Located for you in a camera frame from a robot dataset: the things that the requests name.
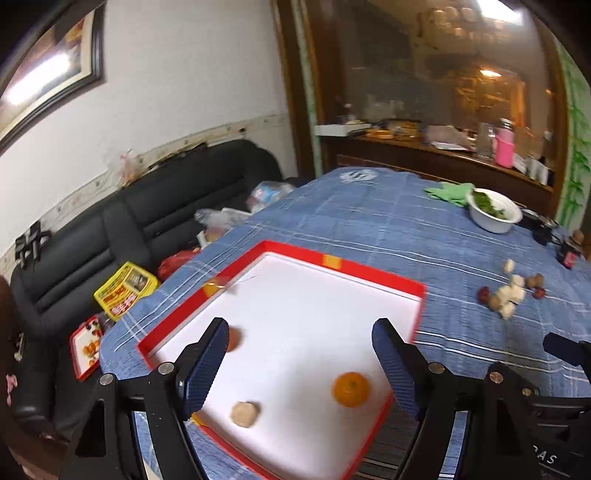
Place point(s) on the small white box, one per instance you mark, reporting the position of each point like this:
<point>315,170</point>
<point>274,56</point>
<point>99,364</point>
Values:
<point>538,168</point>

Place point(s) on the framed wall picture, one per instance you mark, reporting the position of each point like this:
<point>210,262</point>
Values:
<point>46,69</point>

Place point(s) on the wooden glass cabinet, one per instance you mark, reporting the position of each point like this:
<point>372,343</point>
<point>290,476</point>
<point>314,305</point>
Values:
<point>415,69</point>

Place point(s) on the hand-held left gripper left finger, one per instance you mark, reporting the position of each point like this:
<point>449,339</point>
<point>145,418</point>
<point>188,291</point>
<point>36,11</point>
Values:
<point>203,369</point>

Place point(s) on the red plastic bag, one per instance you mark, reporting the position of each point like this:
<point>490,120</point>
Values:
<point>178,263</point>

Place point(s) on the clear plastic bag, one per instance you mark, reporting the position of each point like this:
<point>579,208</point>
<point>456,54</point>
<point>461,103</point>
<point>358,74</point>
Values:
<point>221,220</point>

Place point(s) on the white bowl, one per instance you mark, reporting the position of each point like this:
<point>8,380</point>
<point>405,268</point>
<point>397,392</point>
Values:
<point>491,222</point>

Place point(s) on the red white shallow box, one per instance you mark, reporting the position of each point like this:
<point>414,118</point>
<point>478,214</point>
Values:
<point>300,304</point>

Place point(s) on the black power adapter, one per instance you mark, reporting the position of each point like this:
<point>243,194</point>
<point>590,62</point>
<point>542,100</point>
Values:
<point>531,216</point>

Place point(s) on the pink sleeved bottle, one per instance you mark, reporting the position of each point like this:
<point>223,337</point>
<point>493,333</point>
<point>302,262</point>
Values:
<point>504,147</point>

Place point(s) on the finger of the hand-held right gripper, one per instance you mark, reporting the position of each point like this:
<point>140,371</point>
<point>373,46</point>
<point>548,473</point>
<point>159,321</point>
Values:
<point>570,351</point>

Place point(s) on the black bracket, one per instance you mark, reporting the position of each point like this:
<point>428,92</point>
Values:
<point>30,242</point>

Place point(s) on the blue white plastic bag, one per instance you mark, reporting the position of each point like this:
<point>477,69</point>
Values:
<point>270,194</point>

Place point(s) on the green cloth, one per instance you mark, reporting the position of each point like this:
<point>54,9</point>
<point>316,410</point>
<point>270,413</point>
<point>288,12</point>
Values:
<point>450,191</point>

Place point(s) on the red date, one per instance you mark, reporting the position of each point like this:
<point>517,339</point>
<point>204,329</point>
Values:
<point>483,293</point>
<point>538,292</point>

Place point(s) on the green leafy vegetables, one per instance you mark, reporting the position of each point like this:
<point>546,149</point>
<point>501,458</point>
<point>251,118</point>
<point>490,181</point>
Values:
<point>488,203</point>

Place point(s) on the glass mug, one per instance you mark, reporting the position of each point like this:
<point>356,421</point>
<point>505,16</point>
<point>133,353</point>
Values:
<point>485,141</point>

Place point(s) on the orange tangerine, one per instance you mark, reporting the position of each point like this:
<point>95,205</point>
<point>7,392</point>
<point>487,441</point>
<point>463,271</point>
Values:
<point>351,389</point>

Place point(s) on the black leather sofa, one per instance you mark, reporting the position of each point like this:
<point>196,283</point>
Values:
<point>152,207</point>

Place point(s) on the crumpled plastic bag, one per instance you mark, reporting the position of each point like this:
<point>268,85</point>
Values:
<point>445,137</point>

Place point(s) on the bamboo wall sticker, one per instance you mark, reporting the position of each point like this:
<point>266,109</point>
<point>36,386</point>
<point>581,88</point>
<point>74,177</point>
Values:
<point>577,152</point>

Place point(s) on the black red can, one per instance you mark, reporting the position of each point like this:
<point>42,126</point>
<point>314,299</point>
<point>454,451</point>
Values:
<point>570,251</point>

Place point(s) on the small orange fruit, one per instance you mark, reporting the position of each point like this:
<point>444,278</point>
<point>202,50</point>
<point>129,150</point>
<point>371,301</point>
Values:
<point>234,340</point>

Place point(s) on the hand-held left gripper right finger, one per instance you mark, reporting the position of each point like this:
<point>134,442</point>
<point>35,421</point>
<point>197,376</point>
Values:
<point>397,369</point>

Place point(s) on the blue plaid tablecloth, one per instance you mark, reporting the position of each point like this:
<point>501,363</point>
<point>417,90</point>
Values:
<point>369,230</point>

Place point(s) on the red fruit-print box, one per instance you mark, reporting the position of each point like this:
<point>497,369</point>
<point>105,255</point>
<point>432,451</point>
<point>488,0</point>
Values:
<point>85,346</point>

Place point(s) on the yellow snack packet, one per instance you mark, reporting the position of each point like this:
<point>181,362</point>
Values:
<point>124,290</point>

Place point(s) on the long white flat box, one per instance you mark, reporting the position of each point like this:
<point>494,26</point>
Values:
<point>339,129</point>

